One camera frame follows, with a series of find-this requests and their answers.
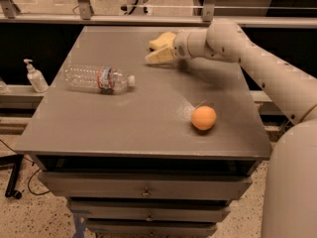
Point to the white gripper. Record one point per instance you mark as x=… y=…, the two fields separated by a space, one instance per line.
x=180 y=46

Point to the yellow sponge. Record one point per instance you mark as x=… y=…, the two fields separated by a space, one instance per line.
x=165 y=39

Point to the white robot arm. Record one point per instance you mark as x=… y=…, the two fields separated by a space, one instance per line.
x=290 y=209

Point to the clear plastic water bottle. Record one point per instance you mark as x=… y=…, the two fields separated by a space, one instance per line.
x=94 y=78

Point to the orange ball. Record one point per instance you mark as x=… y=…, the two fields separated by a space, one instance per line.
x=203 y=118

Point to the grey drawer cabinet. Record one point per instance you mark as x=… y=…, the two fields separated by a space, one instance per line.
x=147 y=130

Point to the white pump dispenser bottle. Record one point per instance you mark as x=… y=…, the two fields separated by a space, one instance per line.
x=35 y=77

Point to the middle grey drawer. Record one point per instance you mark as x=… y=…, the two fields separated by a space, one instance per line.
x=149 y=210

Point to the grey drawer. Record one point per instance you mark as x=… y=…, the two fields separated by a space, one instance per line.
x=149 y=210
x=151 y=229
x=145 y=186

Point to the top grey drawer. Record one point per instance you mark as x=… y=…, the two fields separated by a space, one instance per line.
x=145 y=186

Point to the bottom grey drawer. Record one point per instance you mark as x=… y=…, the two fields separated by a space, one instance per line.
x=151 y=229

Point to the black chair leg with caster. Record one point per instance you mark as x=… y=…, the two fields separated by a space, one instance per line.
x=13 y=162

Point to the metal railing frame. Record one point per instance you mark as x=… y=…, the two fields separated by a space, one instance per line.
x=247 y=13

